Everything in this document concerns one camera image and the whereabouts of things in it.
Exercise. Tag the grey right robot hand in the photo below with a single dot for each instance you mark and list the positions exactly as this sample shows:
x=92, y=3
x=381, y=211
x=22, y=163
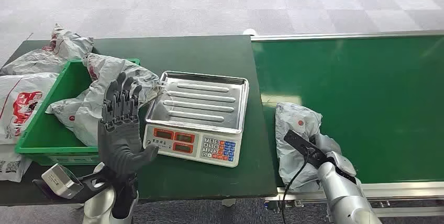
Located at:
x=327, y=144

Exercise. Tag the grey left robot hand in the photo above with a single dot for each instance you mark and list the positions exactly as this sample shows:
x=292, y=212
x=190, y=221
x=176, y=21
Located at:
x=119, y=139

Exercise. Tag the grey package with red dot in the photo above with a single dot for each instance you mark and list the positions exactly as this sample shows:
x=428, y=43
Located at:
x=295, y=129

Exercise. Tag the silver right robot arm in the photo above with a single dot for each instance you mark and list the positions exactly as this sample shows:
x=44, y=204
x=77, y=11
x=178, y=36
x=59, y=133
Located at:
x=343, y=194

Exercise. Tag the large crumpled grey package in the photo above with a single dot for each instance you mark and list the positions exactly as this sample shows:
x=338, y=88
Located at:
x=104, y=87

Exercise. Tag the green conveyor belt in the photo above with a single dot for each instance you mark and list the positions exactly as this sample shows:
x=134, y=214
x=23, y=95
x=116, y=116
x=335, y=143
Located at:
x=364, y=83

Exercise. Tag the white package with red logo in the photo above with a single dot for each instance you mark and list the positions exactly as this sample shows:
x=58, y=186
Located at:
x=20, y=104

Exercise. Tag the grey package with red print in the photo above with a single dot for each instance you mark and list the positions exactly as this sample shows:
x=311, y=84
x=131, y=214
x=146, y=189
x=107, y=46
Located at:
x=52, y=56

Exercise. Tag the white package with QR codes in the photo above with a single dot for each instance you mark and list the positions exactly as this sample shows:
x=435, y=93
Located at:
x=12, y=165

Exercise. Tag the green plastic bin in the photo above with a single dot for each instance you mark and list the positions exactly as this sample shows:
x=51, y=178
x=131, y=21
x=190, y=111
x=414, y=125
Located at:
x=45, y=135

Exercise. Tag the white electronic scale body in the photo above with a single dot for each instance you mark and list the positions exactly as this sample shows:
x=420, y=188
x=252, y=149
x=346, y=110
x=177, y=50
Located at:
x=194, y=148

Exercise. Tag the steel scale tray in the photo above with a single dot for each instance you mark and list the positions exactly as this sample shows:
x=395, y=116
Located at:
x=201, y=101

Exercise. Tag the white table foot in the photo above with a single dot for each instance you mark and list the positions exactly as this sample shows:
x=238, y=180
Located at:
x=229, y=202

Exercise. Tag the dark green table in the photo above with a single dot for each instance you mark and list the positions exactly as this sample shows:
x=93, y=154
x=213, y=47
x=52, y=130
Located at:
x=204, y=52

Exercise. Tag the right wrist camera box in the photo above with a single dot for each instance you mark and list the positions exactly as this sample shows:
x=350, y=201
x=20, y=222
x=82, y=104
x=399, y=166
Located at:
x=301, y=144

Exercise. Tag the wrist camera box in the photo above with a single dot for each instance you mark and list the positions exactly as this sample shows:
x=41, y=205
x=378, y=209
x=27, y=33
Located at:
x=59, y=180
x=301, y=144

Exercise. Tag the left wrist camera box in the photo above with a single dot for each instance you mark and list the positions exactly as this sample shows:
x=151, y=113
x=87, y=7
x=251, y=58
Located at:
x=59, y=180

